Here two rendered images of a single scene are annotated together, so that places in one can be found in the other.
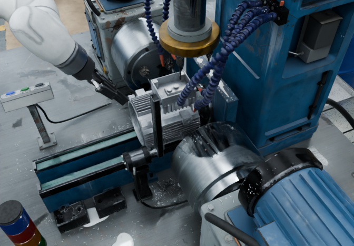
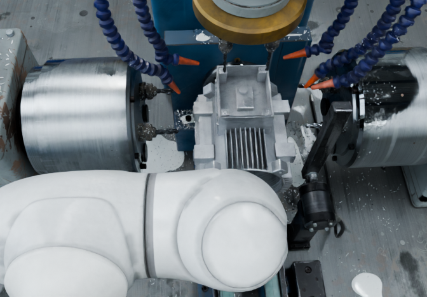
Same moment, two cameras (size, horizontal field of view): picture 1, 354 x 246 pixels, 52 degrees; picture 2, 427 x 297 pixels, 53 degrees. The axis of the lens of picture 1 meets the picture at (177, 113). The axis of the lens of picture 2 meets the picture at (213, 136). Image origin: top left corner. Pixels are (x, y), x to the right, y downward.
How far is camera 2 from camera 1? 92 cm
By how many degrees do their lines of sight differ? 42
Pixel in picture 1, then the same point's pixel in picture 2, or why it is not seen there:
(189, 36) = not seen: outside the picture
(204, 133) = (375, 84)
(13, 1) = (103, 262)
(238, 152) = (419, 61)
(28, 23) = (281, 224)
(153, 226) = (351, 240)
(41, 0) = (118, 187)
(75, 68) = not seen: hidden behind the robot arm
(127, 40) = (81, 123)
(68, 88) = not seen: outside the picture
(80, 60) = not seen: hidden behind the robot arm
